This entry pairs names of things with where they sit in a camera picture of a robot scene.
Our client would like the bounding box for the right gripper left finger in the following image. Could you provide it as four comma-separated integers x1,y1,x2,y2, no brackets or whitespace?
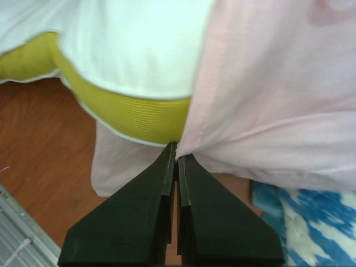
58,143,176,266

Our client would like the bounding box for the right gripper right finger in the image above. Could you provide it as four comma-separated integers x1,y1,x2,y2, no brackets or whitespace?
177,155,285,266

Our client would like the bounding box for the pink pillowcase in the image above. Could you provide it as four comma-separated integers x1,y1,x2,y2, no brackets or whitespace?
91,0,356,197

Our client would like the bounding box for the white pillow yellow edge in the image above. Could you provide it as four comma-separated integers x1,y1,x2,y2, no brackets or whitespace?
1,1,215,146

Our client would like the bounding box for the blue white houndstooth pillow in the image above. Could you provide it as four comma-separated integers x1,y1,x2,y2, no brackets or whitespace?
251,181,355,266

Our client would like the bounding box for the aluminium front rail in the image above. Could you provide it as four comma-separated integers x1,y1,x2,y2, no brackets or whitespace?
1,187,61,267

